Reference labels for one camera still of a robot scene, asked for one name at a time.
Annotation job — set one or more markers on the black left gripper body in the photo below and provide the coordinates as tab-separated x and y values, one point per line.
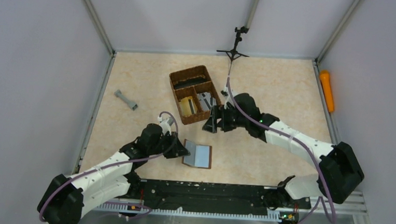
165	140

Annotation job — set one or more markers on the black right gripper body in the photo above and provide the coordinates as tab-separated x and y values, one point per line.
230	119

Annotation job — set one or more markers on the brown leather card holder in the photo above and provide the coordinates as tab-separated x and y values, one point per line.
200	155

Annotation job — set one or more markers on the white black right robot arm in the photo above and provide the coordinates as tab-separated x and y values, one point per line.
338	170

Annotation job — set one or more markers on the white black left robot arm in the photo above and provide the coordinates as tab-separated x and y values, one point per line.
69	197

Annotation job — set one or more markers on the silver cards in basket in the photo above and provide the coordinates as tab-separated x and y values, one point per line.
206	101

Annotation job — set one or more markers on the gold cards in basket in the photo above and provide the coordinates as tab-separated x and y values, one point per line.
188	106

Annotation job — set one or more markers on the black cards in basket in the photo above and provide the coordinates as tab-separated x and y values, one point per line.
189	82

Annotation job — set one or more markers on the brown wicker divided basket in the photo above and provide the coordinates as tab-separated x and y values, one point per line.
193	72

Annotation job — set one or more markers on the black mini tripod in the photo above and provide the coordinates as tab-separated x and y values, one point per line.
233	54

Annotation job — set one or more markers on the grey plastic dumbbell piece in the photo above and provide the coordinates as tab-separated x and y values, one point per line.
131	104

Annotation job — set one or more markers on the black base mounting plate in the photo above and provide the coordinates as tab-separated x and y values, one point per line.
211	197

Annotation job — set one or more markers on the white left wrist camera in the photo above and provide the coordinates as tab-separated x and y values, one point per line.
165	124

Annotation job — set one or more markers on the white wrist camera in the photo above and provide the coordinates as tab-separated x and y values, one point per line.
224	92
165	124

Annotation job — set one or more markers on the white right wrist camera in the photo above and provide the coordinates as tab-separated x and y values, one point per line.
224	92

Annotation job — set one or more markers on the orange cylinder handle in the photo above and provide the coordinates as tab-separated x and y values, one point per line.
324	78

